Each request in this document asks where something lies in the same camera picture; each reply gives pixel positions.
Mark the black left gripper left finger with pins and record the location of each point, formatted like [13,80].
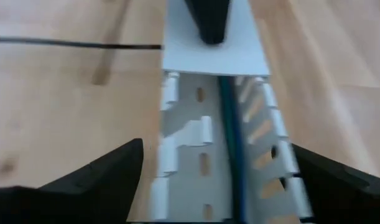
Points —
[84,193]

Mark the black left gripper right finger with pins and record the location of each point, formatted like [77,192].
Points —
[342,189]

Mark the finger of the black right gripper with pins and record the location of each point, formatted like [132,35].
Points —
[210,21]

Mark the white duct cover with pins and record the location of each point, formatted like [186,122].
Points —
[189,53]

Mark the black zip tie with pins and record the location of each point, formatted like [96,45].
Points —
[68,43]

